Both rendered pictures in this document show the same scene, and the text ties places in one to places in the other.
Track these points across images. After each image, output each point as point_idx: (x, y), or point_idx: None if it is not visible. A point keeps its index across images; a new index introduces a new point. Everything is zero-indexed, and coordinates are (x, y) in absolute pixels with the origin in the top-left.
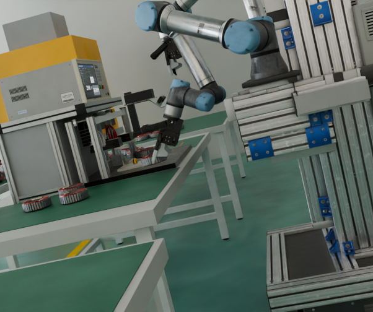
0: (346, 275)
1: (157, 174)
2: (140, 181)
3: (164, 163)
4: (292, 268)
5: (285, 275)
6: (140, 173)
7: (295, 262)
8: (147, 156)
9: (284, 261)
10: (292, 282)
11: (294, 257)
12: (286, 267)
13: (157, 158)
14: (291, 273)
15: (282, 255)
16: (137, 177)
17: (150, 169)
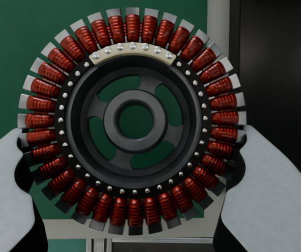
0: None
1: (126, 121)
2: (9, 56)
3: (296, 138)
4: (161, 245)
5: (127, 240)
6: (234, 11)
7: (178, 249)
8: (39, 89)
9: (175, 240)
10: (102, 245)
11: (198, 249)
12: (154, 242)
13: (41, 163)
14: (143, 243)
15: (197, 239)
16: (174, 11)
17: (236, 69)
